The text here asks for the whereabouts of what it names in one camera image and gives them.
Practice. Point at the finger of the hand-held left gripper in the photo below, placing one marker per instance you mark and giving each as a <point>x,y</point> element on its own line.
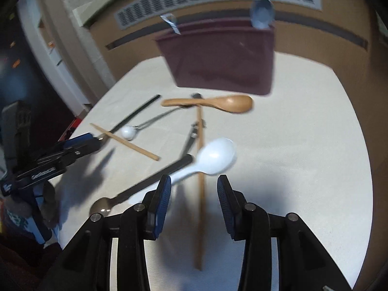
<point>78,138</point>
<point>85,150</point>

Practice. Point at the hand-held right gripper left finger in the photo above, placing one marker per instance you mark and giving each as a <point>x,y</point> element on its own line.
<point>162,206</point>

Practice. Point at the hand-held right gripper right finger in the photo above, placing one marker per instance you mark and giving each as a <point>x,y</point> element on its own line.
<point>224,206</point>

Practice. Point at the wooden chopstick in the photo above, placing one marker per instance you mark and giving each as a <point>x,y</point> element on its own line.
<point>136,149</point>
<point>200,203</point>

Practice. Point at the white ball-tipped metal utensil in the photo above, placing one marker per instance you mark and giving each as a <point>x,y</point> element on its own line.
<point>127,132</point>

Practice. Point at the white plastic spoon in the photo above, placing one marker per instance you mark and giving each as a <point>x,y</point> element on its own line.
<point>215,157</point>

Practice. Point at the wooden spoon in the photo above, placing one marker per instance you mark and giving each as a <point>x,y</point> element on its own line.
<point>233,103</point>

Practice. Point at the maroon utensil holder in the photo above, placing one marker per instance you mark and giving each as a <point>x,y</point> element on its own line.
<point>218,57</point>

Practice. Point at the blue plastic spoon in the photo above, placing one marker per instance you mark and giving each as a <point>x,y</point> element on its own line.
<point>262,13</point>

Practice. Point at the person's left hand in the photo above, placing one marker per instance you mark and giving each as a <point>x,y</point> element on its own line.
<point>50,203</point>

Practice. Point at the red plastic item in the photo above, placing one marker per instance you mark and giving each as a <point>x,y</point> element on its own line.
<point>69,128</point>

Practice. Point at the dark glass panel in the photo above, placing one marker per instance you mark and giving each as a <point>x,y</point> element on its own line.
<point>18,75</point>

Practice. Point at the dark red knit clothing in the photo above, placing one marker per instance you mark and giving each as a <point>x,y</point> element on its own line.
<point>24,263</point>

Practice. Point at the white shelving unit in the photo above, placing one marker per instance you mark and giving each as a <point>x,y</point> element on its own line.
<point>60,45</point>

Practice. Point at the pale stone window sill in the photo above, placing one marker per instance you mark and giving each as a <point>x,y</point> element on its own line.
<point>91,12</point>

